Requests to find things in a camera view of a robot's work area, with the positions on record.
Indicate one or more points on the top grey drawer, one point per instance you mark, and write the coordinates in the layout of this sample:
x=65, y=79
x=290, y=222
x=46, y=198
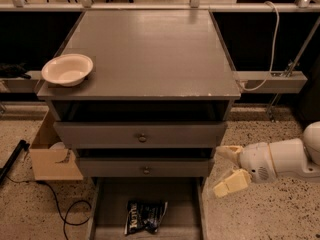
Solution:
x=97, y=135

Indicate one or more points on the grey drawer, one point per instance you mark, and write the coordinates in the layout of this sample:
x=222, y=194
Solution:
x=101, y=167
x=183, y=220
x=97, y=135

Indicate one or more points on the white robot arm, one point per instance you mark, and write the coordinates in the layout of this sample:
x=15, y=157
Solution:
x=299, y=157

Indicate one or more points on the grey drawer cabinet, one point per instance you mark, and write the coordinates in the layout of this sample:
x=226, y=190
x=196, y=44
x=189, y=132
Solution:
x=150, y=66

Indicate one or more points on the middle grey drawer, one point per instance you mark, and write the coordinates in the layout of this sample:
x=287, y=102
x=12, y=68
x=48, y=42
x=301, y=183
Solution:
x=101, y=167

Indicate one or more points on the bottom grey drawer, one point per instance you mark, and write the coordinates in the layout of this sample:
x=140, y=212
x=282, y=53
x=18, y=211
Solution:
x=183, y=220

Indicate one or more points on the black object on rail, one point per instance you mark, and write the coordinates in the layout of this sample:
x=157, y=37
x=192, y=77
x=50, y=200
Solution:
x=13, y=71

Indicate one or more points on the black bar on floor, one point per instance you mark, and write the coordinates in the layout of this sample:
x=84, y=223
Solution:
x=21, y=146

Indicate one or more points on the metal frame rail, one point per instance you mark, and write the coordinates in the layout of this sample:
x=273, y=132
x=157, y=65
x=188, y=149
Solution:
x=274, y=82

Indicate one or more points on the cardboard box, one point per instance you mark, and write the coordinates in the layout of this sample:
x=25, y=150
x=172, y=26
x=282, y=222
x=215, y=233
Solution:
x=51, y=160

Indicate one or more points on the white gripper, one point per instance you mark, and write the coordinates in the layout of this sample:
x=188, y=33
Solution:
x=256, y=161

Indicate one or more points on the white bowl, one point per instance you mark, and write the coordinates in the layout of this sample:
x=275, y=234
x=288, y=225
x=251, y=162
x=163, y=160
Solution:
x=67, y=70

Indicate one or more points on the black cart at right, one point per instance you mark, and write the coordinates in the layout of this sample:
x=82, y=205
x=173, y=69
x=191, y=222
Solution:
x=308, y=105

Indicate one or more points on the blue chip bag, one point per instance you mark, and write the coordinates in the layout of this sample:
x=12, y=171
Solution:
x=144, y=216

